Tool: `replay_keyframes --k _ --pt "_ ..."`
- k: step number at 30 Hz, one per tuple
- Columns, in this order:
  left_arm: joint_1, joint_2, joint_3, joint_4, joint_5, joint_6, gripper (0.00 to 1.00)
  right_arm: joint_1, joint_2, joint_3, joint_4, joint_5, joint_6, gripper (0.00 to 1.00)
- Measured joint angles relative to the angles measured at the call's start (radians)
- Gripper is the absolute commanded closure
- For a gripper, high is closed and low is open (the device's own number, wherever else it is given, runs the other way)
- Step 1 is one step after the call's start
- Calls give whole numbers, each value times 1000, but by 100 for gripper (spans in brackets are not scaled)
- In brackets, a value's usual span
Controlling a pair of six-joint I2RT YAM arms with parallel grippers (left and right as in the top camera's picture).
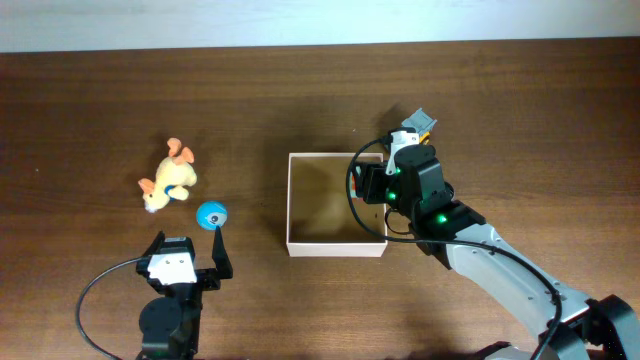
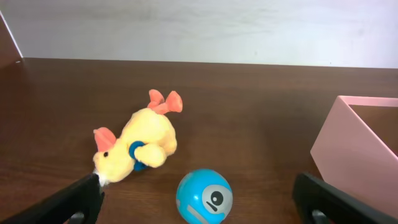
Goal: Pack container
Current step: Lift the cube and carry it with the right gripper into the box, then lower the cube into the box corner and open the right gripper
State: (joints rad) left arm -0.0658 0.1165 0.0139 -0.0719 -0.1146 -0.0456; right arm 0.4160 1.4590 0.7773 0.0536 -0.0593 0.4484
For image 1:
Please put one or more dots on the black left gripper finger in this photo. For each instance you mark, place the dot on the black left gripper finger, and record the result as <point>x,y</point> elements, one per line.
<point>155,245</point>
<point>220,257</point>

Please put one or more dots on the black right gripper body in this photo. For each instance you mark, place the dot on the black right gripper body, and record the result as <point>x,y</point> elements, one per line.
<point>380,187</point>

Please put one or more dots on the yellow grey toy dump truck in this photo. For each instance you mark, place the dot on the yellow grey toy dump truck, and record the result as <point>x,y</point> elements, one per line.
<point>422,123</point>

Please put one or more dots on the multicoloured puzzle cube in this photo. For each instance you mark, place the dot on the multicoloured puzzle cube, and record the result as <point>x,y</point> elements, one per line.
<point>356,190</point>

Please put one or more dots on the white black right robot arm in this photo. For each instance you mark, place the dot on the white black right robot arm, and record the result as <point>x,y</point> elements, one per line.
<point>565,321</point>

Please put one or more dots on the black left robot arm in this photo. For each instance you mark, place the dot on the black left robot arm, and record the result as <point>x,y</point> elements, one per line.
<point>170,324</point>

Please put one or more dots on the yellow plush bunny toy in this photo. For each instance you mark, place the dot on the yellow plush bunny toy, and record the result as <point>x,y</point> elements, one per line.
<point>174,175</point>

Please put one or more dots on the pink open cardboard box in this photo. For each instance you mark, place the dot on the pink open cardboard box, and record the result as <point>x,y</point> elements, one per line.
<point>319,219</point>

